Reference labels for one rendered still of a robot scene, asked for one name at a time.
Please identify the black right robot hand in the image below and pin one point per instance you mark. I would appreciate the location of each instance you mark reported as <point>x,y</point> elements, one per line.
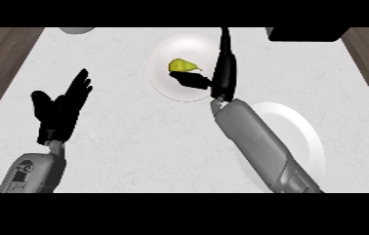
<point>224,73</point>

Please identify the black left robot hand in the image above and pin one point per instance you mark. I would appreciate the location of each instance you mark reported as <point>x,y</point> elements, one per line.
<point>60,115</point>

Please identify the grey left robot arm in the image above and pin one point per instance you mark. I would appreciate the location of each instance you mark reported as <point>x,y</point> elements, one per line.
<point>35,171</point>

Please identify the yellow-green pear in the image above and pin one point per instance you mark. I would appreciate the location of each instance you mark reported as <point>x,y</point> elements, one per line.
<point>182,65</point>

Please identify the white round plate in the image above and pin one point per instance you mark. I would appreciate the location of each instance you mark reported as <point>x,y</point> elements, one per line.
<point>182,50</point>
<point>304,138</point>

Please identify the black appliance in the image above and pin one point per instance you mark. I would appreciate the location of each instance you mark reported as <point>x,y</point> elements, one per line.
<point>308,34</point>

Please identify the pale grey round object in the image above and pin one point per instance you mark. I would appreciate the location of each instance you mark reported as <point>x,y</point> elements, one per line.
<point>78,30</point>

